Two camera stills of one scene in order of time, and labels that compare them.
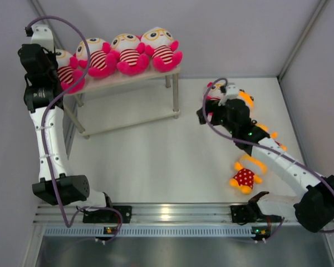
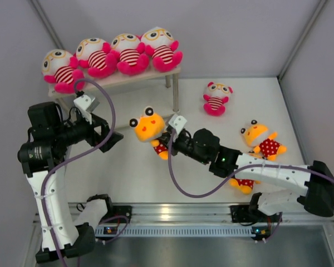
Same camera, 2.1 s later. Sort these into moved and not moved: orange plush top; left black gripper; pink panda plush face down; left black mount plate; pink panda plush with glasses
Moved: left black gripper; orange plush top
Not moved: left black mount plate; pink panda plush face down; pink panda plush with glasses
